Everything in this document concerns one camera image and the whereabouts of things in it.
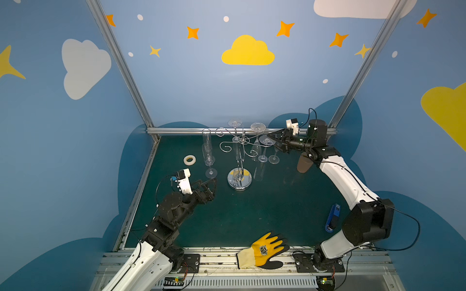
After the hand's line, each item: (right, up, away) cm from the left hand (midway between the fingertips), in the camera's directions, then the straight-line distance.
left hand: (208, 178), depth 70 cm
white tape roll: (-17, +4, +38) cm, 42 cm away
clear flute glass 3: (-3, +7, +24) cm, 25 cm away
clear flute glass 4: (+21, +22, +14) cm, 34 cm away
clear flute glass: (+35, +7, +40) cm, 54 cm away
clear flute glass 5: (+23, +15, +5) cm, 28 cm away
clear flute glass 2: (-5, +17, +27) cm, 32 cm away
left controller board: (-15, -43, +3) cm, 45 cm away
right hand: (+25, +17, +5) cm, 31 cm away
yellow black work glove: (+22, -32, +6) cm, 39 cm away
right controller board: (+48, -44, +3) cm, 65 cm away
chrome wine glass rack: (+13, -4, +31) cm, 34 cm away
